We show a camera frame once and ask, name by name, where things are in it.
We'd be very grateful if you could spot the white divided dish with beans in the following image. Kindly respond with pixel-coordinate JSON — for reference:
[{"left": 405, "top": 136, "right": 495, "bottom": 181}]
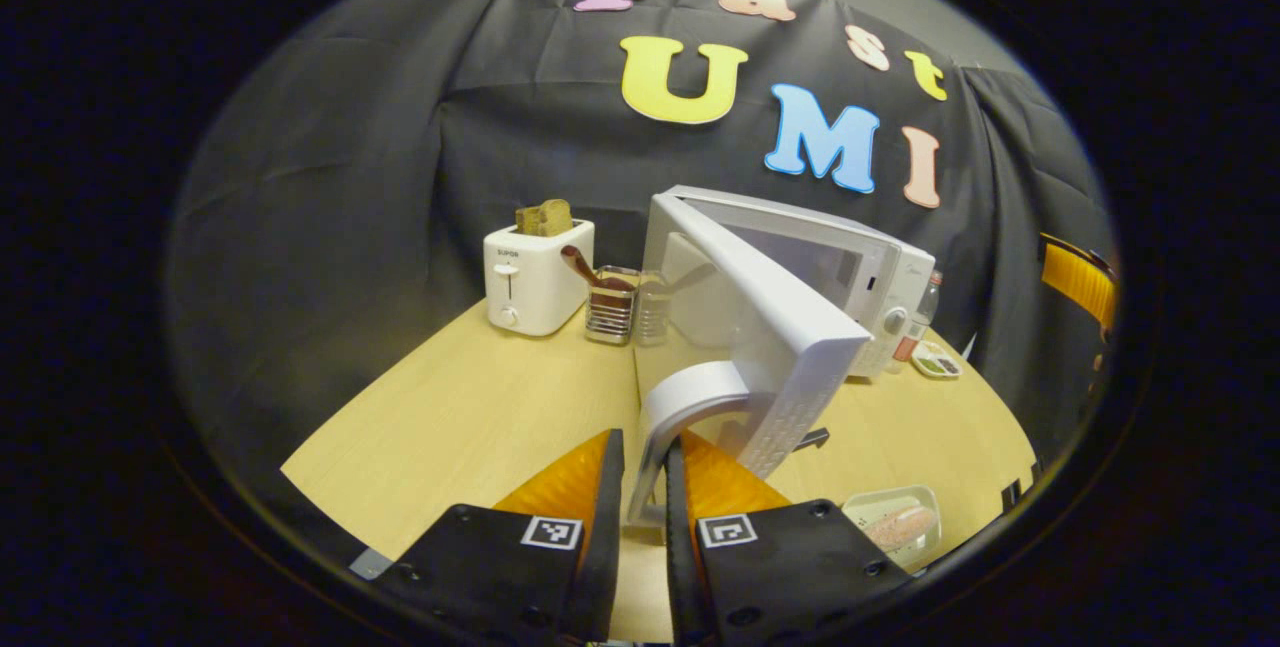
[{"left": 910, "top": 340, "right": 964, "bottom": 381}]

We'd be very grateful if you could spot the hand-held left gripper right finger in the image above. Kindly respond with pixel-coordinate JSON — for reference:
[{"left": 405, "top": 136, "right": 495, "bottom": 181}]
[{"left": 664, "top": 430, "right": 915, "bottom": 647}]

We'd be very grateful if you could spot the black backdrop cloth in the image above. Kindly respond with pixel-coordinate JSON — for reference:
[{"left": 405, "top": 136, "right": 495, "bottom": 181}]
[{"left": 165, "top": 0, "right": 1121, "bottom": 538}]

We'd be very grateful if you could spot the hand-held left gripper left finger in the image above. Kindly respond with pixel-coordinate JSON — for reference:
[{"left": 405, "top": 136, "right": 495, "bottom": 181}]
[{"left": 395, "top": 427, "right": 627, "bottom": 644}]

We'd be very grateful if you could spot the brown bread slice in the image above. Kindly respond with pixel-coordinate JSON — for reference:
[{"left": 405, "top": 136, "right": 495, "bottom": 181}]
[{"left": 515, "top": 199, "right": 575, "bottom": 238}]

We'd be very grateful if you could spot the white microwave oven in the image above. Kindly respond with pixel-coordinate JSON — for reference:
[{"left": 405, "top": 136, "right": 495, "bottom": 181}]
[{"left": 628, "top": 185, "right": 938, "bottom": 528}]

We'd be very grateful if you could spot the metal wire utensil holder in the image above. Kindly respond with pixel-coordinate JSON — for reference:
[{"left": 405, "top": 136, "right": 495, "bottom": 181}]
[{"left": 585, "top": 265, "right": 643, "bottom": 346}]

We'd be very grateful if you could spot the clear plastic food tray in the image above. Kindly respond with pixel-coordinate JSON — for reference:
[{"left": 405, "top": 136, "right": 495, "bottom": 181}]
[{"left": 842, "top": 484, "right": 943, "bottom": 570}]

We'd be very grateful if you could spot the white toaster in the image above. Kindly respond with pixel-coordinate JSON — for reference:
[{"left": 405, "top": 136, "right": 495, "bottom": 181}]
[{"left": 483, "top": 219, "right": 596, "bottom": 338}]

